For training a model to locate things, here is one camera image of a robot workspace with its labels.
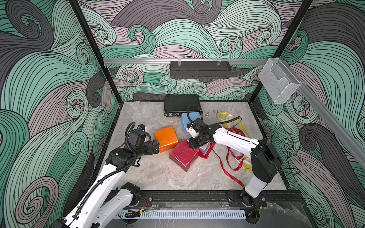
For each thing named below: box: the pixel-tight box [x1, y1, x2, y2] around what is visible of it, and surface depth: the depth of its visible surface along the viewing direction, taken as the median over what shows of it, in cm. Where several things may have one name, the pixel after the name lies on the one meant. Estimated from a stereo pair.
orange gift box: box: [153, 125, 179, 153], surface depth 90 cm
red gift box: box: [169, 139, 199, 172], surface depth 85 cm
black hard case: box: [163, 94, 202, 118], surface depth 119 cm
